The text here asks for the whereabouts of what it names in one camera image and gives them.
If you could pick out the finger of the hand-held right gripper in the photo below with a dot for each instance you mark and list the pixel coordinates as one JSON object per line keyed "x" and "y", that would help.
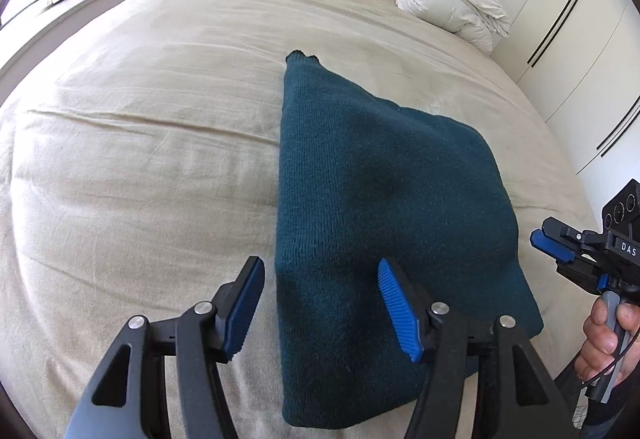
{"x": 582, "y": 279}
{"x": 552, "y": 244}

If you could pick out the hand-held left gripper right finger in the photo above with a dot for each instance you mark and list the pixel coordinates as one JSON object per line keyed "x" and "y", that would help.
{"x": 400, "y": 314}

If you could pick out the bed with beige sheet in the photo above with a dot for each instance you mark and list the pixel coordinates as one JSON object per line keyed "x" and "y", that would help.
{"x": 150, "y": 144}

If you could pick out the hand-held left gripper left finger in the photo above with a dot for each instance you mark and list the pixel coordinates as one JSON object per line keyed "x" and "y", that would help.
{"x": 245, "y": 309}

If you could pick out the person's right hand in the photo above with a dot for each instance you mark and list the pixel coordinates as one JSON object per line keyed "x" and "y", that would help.
{"x": 597, "y": 339}

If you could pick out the person's dark clothing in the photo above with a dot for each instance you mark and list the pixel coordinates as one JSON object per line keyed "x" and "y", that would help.
{"x": 610, "y": 419}

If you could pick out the dark teal knit sweater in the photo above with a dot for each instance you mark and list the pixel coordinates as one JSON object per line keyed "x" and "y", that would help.
{"x": 375, "y": 194}

